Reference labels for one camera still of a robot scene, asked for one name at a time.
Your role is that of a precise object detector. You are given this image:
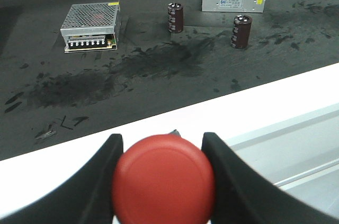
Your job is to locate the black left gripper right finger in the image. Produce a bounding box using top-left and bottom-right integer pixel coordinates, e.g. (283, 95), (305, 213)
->
(202, 132), (338, 223)

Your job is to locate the red mushroom push button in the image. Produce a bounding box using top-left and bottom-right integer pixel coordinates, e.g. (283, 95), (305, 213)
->
(111, 133), (216, 223)

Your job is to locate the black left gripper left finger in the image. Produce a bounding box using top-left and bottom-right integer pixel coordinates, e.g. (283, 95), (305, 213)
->
(1, 134), (123, 223)

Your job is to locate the dark red capacitor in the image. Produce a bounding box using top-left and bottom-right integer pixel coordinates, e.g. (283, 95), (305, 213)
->
(167, 3), (184, 33)
(230, 14), (253, 49)

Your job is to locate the front dark red capacitor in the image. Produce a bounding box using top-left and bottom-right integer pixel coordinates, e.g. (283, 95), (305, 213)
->
(230, 14), (253, 49)

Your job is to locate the rear dark red capacitor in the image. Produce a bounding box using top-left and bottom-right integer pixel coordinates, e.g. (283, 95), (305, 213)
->
(167, 3), (184, 33)

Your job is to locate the left metal power supply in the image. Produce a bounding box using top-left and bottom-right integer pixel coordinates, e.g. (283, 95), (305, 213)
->
(60, 1), (121, 53)

